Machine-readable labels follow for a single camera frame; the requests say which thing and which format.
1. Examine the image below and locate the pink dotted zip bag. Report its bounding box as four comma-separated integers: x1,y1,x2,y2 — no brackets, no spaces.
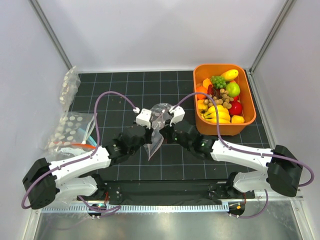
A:
144,103,172,161

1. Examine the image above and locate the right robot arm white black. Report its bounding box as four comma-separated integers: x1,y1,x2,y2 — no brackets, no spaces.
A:
159,120,303,198

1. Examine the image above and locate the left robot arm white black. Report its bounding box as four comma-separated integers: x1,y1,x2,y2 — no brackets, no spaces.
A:
21,124,153,210

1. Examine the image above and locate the white dotted bag with items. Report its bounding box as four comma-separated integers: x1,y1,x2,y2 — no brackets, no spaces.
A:
40,111,97,152

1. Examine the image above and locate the white dotted bag upright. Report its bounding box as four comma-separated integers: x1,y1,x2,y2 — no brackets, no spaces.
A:
59,66,81,112

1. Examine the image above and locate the yellow banana bunch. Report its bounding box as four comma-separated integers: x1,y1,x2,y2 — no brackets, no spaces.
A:
201,105,231,124

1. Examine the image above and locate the orange fruit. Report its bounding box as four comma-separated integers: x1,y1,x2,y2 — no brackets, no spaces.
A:
195,86,208,100

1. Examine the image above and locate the black grid mat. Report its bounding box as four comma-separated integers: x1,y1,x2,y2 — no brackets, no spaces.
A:
59,69,286,182

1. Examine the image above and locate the yellow lemon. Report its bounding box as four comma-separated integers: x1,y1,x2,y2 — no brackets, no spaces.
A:
231,115,245,124

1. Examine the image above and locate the red apple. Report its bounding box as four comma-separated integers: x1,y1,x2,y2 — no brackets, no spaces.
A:
229,101,243,116

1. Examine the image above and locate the green grapes bunch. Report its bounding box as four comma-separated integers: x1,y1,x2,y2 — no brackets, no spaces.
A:
210,76,227,89

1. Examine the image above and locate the green apple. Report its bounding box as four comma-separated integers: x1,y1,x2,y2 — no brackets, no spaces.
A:
225,82,241,98

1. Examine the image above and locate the orange plastic basket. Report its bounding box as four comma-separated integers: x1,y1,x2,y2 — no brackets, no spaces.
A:
193,63,256,136

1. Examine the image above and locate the yellow mango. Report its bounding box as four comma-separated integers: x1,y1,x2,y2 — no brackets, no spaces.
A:
220,69,239,82

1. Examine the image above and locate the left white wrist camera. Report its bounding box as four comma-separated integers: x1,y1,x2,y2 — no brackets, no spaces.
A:
135,108,152,129

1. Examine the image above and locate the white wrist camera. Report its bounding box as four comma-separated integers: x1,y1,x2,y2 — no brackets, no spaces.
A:
168,105,185,127
135,108,152,129

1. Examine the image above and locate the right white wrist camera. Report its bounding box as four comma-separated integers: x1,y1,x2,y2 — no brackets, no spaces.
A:
168,105,185,127

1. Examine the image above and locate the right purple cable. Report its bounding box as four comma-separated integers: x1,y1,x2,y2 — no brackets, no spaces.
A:
169,92,315,220

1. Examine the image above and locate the purple cable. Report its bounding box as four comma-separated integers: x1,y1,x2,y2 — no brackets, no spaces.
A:
20,91,141,218
169,92,315,220

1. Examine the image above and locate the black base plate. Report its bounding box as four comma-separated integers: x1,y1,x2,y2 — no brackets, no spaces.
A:
82,179,255,205

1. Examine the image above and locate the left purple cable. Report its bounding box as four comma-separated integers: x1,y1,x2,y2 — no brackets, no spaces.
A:
20,91,141,218

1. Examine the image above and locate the white slotted cable duct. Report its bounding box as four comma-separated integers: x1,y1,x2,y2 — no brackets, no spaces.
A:
41,202,229,214

